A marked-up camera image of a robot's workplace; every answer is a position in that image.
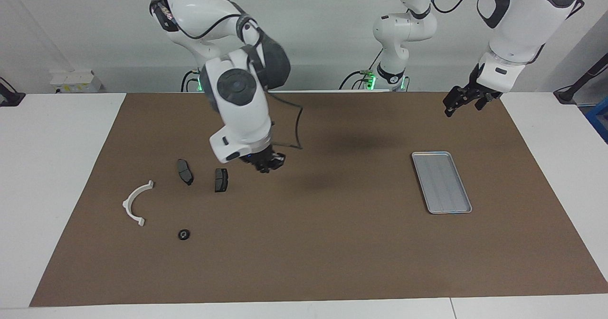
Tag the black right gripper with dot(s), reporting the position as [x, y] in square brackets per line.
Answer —
[259, 156]

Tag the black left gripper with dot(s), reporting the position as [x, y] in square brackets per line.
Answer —
[477, 93]

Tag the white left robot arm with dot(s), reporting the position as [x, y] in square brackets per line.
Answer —
[522, 15]

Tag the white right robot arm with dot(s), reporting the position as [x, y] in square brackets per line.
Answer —
[237, 105]

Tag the silver metal tray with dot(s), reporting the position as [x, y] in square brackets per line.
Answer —
[441, 182]

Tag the short rectangular brake pad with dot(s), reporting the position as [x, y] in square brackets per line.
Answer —
[221, 180]

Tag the long curved brake pad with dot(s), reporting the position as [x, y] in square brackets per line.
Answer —
[185, 172]

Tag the brown table mat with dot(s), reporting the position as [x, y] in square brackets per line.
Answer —
[308, 243]

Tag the blue crate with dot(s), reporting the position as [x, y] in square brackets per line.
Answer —
[599, 119]

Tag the white cardboard box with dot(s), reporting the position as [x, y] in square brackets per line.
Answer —
[76, 81]

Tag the black table clamp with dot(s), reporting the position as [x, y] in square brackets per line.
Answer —
[9, 96]

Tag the white curved plastic bracket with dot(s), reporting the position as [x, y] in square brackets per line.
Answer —
[129, 205]

